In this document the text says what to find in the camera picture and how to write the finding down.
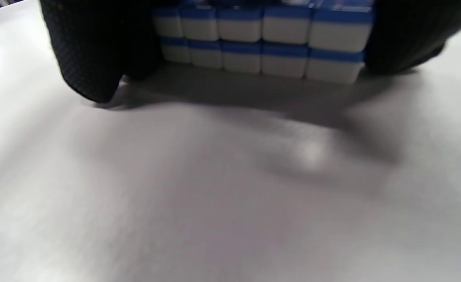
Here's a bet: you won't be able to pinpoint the blue mahjong tile wall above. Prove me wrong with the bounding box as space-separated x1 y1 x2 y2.
152 0 375 85

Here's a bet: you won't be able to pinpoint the person's left hand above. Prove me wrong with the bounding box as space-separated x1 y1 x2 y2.
38 0 461 103

